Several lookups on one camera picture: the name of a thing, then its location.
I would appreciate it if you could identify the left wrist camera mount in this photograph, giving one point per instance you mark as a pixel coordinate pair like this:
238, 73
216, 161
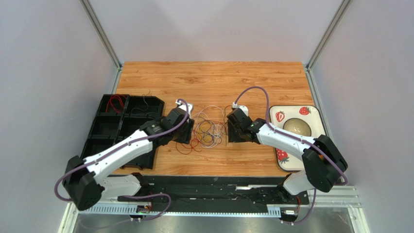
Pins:
187, 107

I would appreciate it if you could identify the right aluminium frame post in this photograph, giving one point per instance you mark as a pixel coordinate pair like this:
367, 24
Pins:
343, 7

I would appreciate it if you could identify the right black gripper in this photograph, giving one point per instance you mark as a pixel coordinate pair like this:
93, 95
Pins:
233, 132

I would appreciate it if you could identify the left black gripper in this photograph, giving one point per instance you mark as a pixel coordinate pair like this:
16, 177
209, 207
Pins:
186, 136

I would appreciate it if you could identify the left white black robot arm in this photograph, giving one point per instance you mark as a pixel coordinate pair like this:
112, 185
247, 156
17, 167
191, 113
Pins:
89, 180

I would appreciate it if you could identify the black compartment organizer tray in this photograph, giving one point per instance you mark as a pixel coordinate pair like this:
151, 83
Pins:
117, 117

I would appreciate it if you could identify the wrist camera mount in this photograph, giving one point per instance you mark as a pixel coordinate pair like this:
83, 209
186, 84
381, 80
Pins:
242, 107
187, 107

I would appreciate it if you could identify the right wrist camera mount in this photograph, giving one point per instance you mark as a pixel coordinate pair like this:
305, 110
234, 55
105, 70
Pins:
242, 107

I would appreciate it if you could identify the beige ceramic bowl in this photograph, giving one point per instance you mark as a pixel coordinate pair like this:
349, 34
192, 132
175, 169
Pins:
297, 126

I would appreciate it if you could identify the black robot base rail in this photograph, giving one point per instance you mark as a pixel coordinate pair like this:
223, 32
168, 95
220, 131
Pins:
219, 192

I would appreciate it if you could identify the white slotted cable duct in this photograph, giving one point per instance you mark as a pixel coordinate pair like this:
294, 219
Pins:
137, 209

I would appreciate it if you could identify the left aluminium frame post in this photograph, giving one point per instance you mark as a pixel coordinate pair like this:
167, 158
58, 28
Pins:
90, 12

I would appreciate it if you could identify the aluminium frame post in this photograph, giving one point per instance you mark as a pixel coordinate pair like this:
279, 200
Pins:
343, 7
90, 12

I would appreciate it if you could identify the strawberry pattern white tray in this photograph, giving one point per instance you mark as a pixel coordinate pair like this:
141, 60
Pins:
279, 114

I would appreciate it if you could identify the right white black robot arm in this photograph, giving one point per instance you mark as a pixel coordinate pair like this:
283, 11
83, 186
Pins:
324, 165

